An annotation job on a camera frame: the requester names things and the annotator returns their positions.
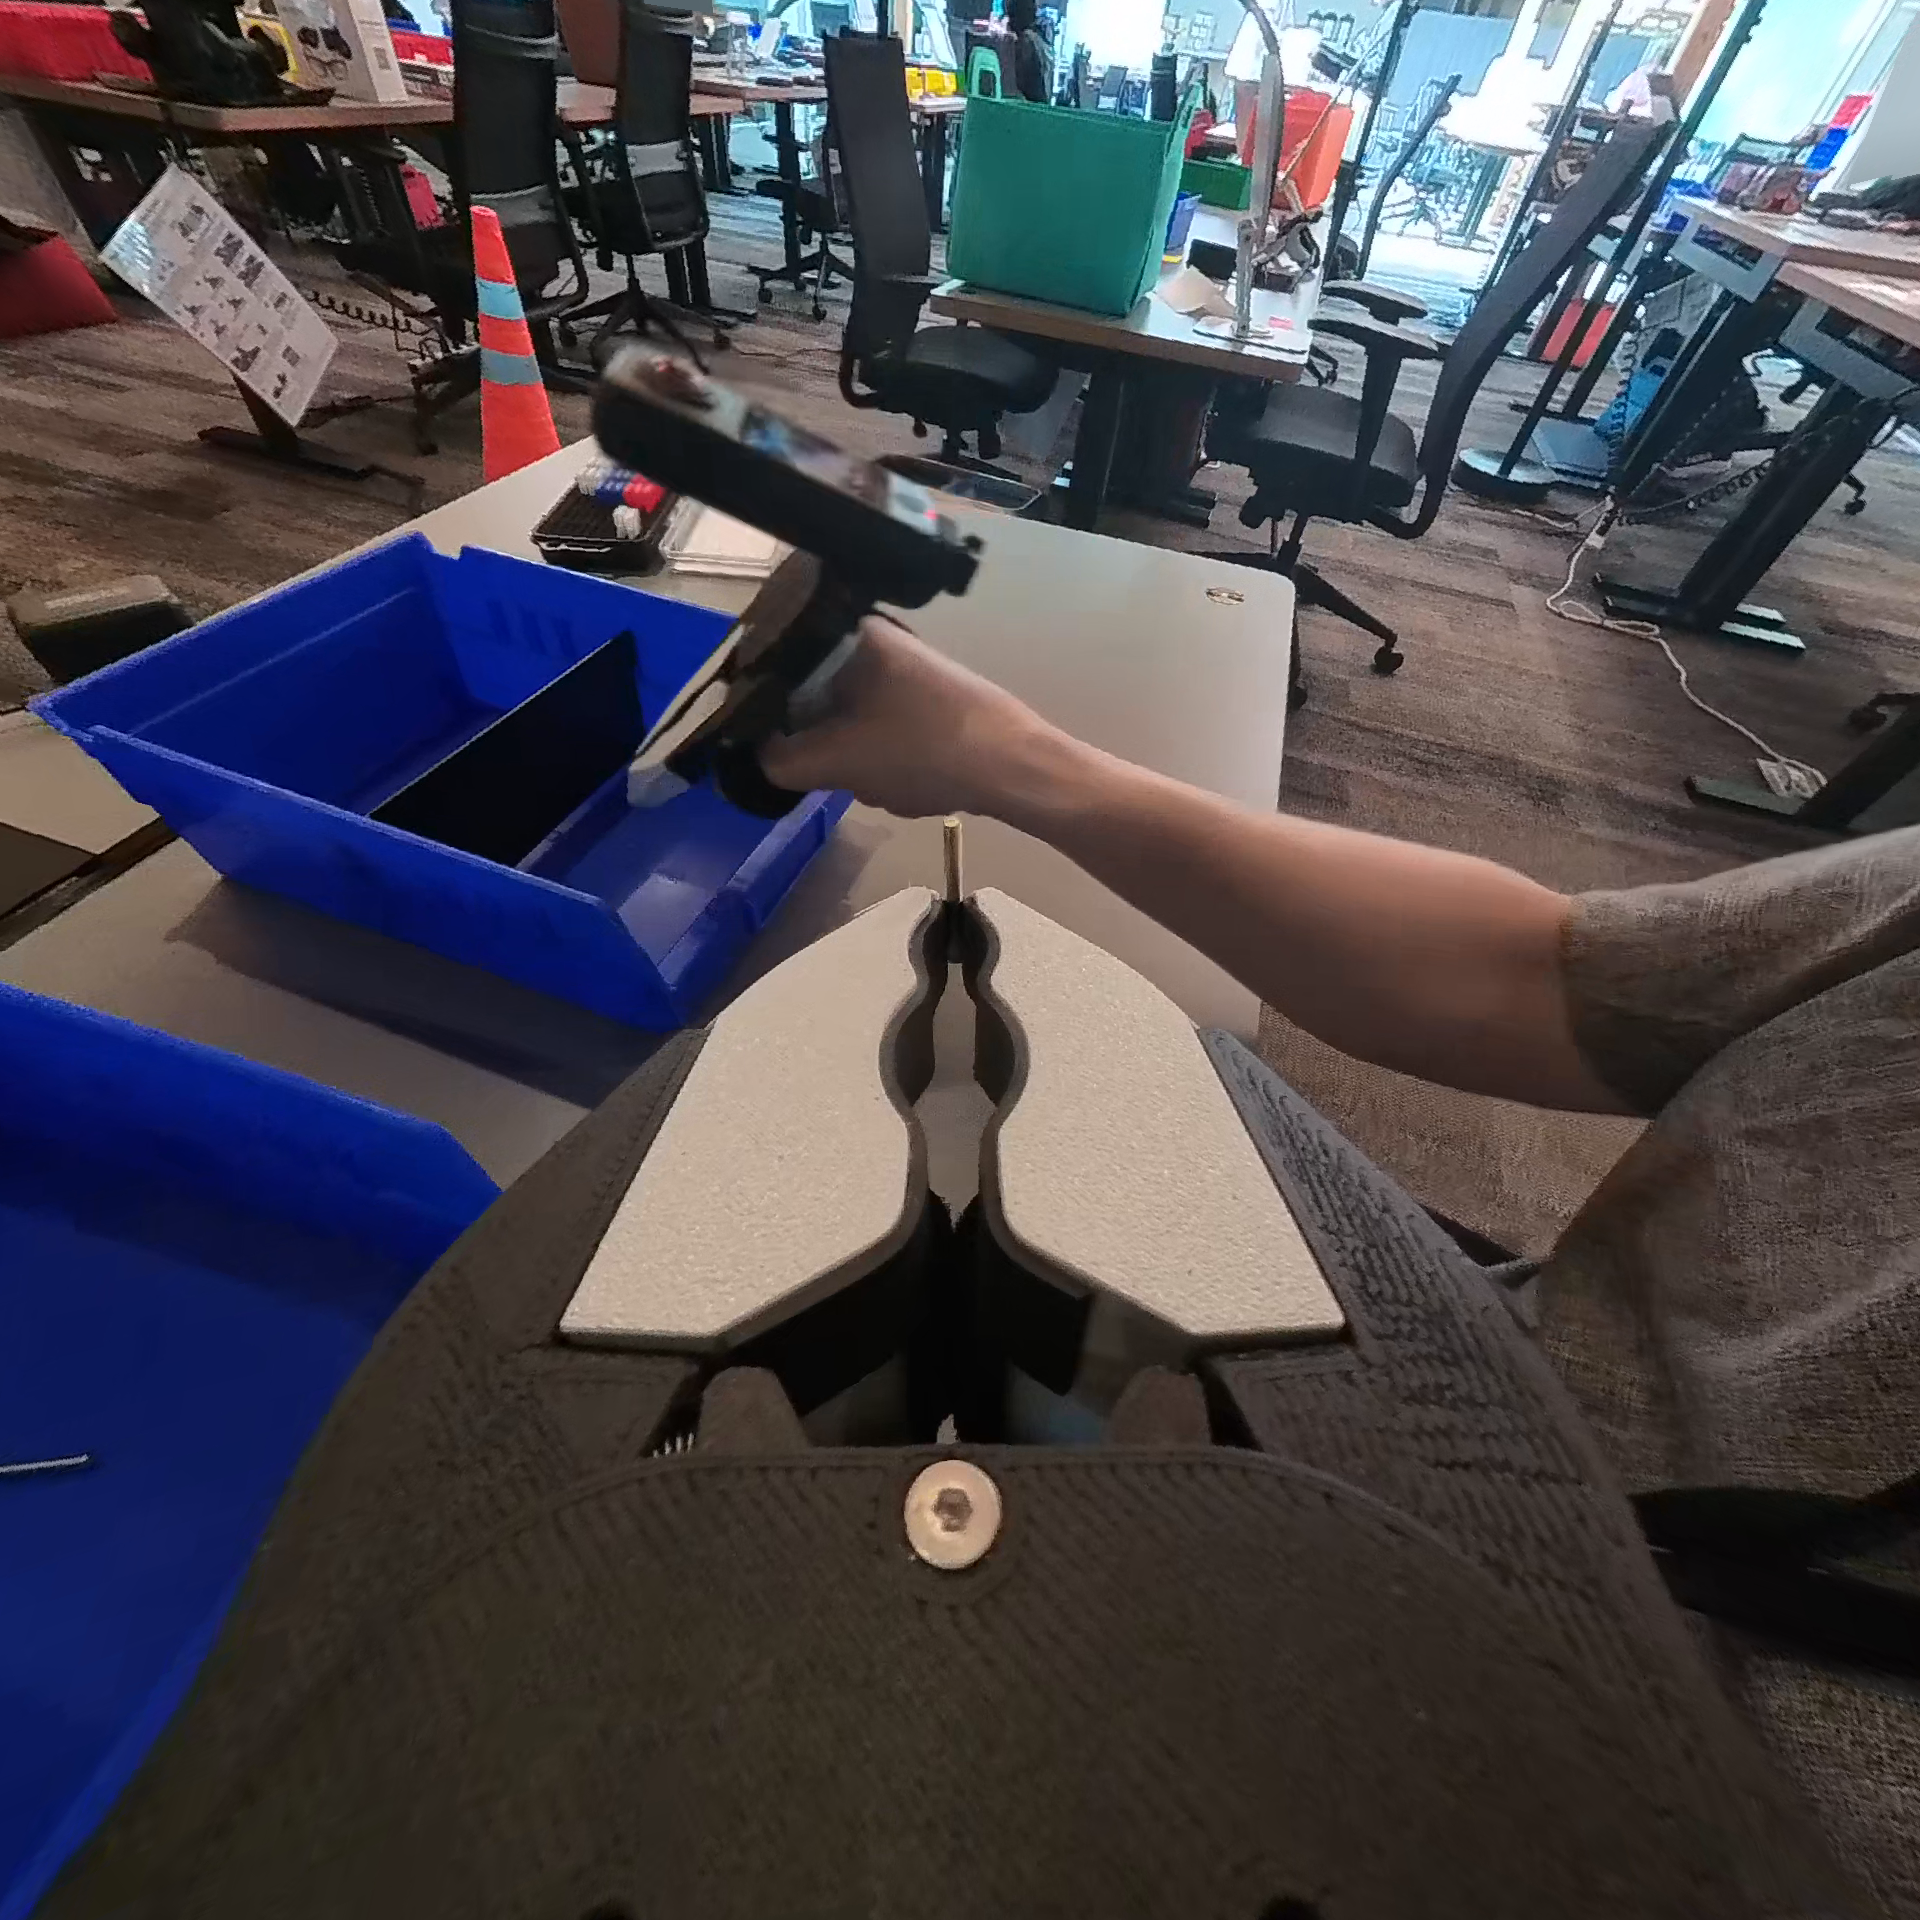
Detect silver gooseneck desk lamp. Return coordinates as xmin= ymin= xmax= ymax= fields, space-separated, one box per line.
xmin=1228 ymin=0 xmax=1297 ymax=345

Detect orange blue-striped traffic cone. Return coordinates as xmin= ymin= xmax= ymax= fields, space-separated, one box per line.
xmin=468 ymin=204 xmax=567 ymax=484

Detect red basket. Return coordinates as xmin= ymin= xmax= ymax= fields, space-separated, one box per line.
xmin=1237 ymin=81 xmax=1355 ymax=212

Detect white floor cable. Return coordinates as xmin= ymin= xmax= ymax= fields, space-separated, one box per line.
xmin=1545 ymin=502 xmax=1788 ymax=768

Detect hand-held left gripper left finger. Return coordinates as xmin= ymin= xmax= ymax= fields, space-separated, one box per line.
xmin=559 ymin=885 xmax=945 ymax=1353

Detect black smartphone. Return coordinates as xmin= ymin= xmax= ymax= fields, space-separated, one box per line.
xmin=0 ymin=816 xmax=106 ymax=927

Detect white product box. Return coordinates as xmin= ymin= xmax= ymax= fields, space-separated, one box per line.
xmin=274 ymin=0 xmax=410 ymax=108

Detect red plastic bin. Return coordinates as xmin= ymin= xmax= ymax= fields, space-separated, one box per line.
xmin=0 ymin=0 xmax=156 ymax=84

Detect black plastic tray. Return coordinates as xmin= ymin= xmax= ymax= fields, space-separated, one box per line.
xmin=531 ymin=461 xmax=682 ymax=576

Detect person's right forearm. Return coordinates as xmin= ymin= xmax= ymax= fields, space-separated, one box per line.
xmin=1027 ymin=703 xmax=1653 ymax=1120

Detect blue divided plastic bin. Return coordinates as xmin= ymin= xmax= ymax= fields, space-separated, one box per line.
xmin=31 ymin=533 xmax=857 ymax=1037

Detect black robot toy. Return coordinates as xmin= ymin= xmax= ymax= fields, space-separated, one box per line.
xmin=147 ymin=0 xmax=300 ymax=108

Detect white instruction sheet sign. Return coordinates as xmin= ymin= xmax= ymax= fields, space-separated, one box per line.
xmin=99 ymin=162 xmax=429 ymax=488

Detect red bag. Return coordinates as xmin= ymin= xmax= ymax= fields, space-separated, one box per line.
xmin=0 ymin=230 xmax=122 ymax=342

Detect black bin divider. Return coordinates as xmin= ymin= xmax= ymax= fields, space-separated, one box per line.
xmin=369 ymin=630 xmax=657 ymax=876

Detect blue labelled plastic bin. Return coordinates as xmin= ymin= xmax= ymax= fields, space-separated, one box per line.
xmin=0 ymin=983 xmax=505 ymax=1920

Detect person's right hand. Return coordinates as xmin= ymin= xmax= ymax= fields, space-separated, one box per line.
xmin=761 ymin=617 xmax=1057 ymax=824

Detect wooden top desk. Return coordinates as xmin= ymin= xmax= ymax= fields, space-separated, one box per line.
xmin=0 ymin=65 xmax=752 ymax=458
xmin=929 ymin=193 xmax=1319 ymax=529
xmin=1591 ymin=191 xmax=1920 ymax=653

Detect green fabric bin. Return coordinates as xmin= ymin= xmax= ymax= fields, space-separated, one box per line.
xmin=945 ymin=47 xmax=1204 ymax=319

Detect black office chair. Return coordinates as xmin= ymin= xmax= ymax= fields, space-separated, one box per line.
xmin=576 ymin=0 xmax=760 ymax=337
xmin=448 ymin=0 xmax=597 ymax=377
xmin=1204 ymin=116 xmax=1680 ymax=710
xmin=823 ymin=28 xmax=1065 ymax=471

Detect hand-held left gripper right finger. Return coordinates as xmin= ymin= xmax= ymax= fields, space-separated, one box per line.
xmin=968 ymin=885 xmax=1349 ymax=1346

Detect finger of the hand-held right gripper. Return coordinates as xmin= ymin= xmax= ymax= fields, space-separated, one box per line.
xmin=626 ymin=617 xmax=760 ymax=818

